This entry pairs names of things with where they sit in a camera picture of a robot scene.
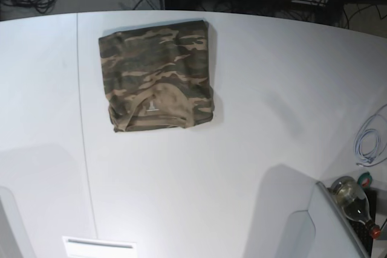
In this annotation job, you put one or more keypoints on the green tape roll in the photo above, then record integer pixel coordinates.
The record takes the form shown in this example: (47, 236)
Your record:
(365, 180)

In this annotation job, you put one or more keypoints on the camouflage t-shirt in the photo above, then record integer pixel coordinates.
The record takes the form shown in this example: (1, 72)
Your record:
(157, 77)

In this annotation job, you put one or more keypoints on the clear plastic bottle red cap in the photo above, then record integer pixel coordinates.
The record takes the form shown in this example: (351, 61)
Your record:
(352, 200)

